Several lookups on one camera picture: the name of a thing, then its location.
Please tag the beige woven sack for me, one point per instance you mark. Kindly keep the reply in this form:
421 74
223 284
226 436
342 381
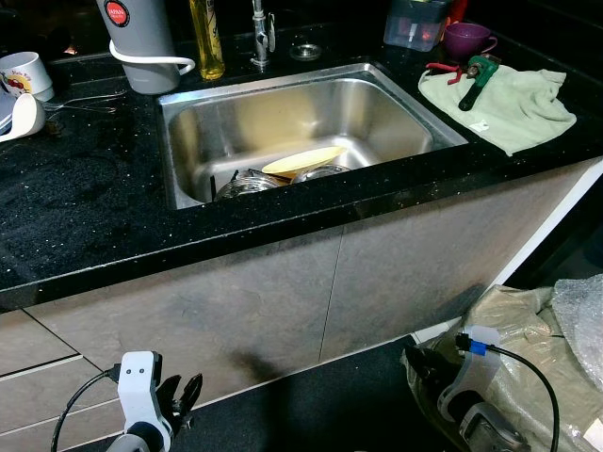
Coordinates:
528 358

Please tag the grey wood cabinet front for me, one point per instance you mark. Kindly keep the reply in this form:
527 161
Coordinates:
236 282

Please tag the clear bubble wrap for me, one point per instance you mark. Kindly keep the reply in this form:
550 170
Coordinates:
579 311

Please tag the steel bowl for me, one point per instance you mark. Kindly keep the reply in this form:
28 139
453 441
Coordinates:
245 185
325 174

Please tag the yellow plate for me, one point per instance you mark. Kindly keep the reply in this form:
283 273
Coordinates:
306 162

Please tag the light green towel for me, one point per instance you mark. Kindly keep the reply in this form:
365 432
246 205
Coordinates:
528 108

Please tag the green black wrench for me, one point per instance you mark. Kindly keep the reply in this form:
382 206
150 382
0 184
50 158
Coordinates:
474 89

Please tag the stainless steel sink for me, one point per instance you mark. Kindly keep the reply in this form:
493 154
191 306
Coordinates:
283 113

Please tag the thin metal utensil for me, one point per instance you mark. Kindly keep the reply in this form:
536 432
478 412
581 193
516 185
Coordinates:
94 96

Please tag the white rice spoon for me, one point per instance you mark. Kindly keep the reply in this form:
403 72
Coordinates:
24 118

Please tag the purple cup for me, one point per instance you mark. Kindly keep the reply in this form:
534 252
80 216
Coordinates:
466 42

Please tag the yellow oil bottle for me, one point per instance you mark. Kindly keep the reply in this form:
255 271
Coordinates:
207 47

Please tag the white cartoon print cup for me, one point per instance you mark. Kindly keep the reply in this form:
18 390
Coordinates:
24 75

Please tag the clear plastic container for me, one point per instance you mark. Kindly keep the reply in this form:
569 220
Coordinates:
415 28

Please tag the chrome faucet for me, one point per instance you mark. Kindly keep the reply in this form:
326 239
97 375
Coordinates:
259 42

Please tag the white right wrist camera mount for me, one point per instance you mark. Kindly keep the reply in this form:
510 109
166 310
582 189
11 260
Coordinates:
480 337

